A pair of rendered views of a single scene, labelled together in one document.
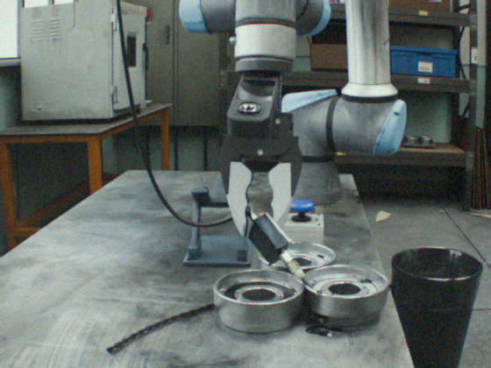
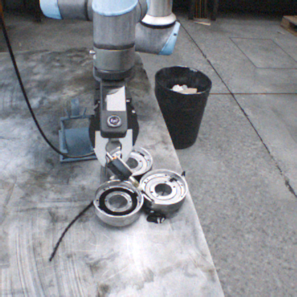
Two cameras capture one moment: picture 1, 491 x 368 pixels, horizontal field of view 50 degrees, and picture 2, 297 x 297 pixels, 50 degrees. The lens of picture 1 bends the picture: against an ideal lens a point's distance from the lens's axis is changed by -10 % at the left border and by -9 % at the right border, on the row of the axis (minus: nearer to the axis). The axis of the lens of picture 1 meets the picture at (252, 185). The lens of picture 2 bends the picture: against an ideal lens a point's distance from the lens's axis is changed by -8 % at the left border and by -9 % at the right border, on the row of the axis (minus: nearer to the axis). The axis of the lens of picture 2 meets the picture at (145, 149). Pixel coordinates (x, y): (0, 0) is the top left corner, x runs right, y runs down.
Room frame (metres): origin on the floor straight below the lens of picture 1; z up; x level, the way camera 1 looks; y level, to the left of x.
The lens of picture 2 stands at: (0.15, 0.10, 1.39)
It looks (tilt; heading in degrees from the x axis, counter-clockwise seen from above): 41 degrees down; 341
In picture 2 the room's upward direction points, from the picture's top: 5 degrees clockwise
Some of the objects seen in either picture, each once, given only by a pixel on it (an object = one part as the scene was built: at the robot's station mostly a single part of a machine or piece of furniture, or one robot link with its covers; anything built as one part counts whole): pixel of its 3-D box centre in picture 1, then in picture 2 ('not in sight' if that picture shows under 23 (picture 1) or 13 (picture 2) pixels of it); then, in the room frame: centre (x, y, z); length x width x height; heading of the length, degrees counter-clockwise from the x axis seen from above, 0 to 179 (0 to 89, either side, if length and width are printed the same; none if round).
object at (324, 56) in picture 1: (334, 46); not in sight; (4.28, -0.62, 1.19); 0.52 x 0.42 x 0.38; 84
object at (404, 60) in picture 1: (419, 61); not in sight; (4.24, -1.28, 1.11); 0.52 x 0.38 x 0.22; 84
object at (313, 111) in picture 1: (311, 120); not in sight; (1.21, -0.13, 0.97); 0.13 x 0.12 x 0.14; 63
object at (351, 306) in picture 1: (344, 295); (162, 191); (0.63, -0.11, 0.82); 0.10 x 0.10 x 0.04
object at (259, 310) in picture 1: (259, 300); (118, 203); (0.62, -0.01, 0.82); 0.10 x 0.10 x 0.04
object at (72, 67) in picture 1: (90, 61); not in sight; (3.12, 0.91, 1.10); 0.62 x 0.61 x 0.65; 174
